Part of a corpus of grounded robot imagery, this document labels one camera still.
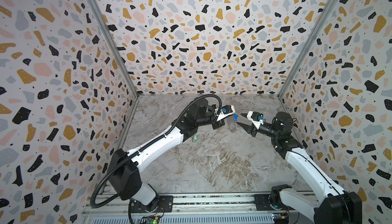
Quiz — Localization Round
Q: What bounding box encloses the translucent keyring tag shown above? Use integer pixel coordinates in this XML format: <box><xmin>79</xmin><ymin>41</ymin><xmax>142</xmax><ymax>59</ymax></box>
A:
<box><xmin>227</xmin><ymin>120</ymin><xmax>236</xmax><ymax>133</ymax></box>

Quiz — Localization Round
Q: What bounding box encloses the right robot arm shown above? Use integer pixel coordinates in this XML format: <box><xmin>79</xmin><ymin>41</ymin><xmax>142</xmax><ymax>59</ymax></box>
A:
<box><xmin>238</xmin><ymin>111</ymin><xmax>362</xmax><ymax>224</ymax></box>

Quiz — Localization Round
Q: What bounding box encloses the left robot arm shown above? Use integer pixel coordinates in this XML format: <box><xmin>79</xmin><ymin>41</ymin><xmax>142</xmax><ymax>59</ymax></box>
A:
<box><xmin>108</xmin><ymin>94</ymin><xmax>235</xmax><ymax>206</ymax></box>

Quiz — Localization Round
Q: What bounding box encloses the right electronics board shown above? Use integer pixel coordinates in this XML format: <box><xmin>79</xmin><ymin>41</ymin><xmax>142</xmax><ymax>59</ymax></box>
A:
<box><xmin>272</xmin><ymin>213</ymin><xmax>290</xmax><ymax>224</ymax></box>

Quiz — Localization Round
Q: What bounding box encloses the electronics board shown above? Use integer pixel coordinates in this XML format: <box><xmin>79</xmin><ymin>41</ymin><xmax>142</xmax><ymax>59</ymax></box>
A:
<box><xmin>272</xmin><ymin>213</ymin><xmax>290</xmax><ymax>224</ymax></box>
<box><xmin>144</xmin><ymin>216</ymin><xmax>160</xmax><ymax>224</ymax></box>

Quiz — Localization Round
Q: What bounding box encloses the left electronics board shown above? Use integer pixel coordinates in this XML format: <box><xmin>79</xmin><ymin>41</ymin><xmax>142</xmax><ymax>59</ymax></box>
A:
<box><xmin>144</xmin><ymin>216</ymin><xmax>160</xmax><ymax>224</ymax></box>

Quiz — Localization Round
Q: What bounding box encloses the right corner aluminium profile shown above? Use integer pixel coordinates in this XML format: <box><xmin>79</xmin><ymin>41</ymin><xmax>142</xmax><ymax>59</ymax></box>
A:
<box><xmin>278</xmin><ymin>0</ymin><xmax>339</xmax><ymax>100</ymax></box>

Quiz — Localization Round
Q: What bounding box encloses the corner aluminium profile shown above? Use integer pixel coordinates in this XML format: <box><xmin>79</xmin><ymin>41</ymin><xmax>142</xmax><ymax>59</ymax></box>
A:
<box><xmin>86</xmin><ymin>0</ymin><xmax>138</xmax><ymax>98</ymax></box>
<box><xmin>278</xmin><ymin>0</ymin><xmax>339</xmax><ymax>100</ymax></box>

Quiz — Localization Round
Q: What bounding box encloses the left corner aluminium profile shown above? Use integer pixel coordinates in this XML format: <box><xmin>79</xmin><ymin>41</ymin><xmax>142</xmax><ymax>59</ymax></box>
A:
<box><xmin>86</xmin><ymin>0</ymin><xmax>138</xmax><ymax>98</ymax></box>

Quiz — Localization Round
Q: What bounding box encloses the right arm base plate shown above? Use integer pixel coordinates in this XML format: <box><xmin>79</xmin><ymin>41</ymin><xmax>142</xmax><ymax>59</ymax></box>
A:
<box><xmin>253</xmin><ymin>192</ymin><xmax>295</xmax><ymax>211</ymax></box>

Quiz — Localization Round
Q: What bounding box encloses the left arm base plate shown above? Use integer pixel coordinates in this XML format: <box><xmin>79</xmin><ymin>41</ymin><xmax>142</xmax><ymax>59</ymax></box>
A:
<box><xmin>128</xmin><ymin>195</ymin><xmax>174</xmax><ymax>214</ymax></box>

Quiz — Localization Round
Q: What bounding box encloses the aluminium mounting rail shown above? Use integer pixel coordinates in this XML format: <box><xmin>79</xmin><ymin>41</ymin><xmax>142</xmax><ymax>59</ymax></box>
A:
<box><xmin>79</xmin><ymin>191</ymin><xmax>315</xmax><ymax>224</ymax></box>

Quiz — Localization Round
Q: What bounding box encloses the black corrugated cable conduit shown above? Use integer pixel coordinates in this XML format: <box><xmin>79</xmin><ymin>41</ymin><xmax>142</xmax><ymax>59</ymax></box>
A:
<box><xmin>89</xmin><ymin>93</ymin><xmax>223</xmax><ymax>209</ymax></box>

